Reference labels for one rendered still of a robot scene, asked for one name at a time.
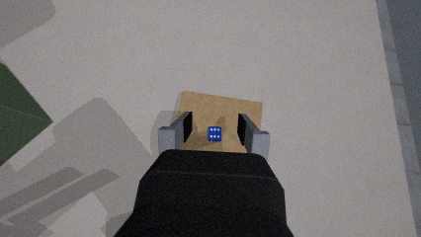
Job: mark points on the tan square mat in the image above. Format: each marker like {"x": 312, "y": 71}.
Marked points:
{"x": 211, "y": 110}

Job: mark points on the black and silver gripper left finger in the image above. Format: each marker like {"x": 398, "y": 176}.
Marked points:
{"x": 173, "y": 136}

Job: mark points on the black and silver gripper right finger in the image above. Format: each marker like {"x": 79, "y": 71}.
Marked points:
{"x": 255, "y": 140}

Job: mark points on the blue die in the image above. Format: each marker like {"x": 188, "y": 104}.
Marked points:
{"x": 214, "y": 133}

